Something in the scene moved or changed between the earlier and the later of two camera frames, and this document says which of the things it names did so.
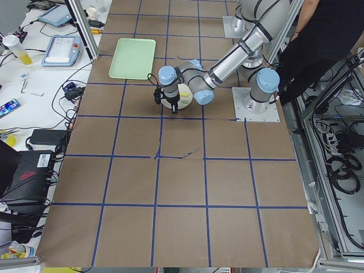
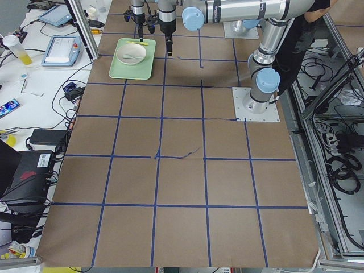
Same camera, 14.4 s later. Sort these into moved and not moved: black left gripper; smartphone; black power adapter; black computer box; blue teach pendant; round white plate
Moved: black left gripper; round white plate
Not moved: black power adapter; smartphone; blue teach pendant; black computer box
